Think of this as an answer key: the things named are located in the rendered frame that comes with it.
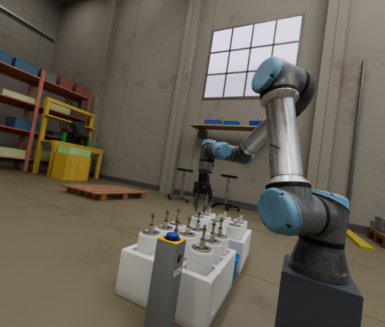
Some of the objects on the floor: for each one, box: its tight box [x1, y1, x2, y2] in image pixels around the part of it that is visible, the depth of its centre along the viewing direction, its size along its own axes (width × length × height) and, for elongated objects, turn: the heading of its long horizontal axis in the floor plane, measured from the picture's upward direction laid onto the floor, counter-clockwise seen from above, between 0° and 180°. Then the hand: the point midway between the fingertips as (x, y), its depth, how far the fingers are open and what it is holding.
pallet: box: [62, 184, 149, 201], centre depth 326 cm, size 108×74×10 cm
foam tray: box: [115, 243, 236, 327], centre depth 95 cm, size 39×39×18 cm
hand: (200, 209), depth 108 cm, fingers open, 3 cm apart
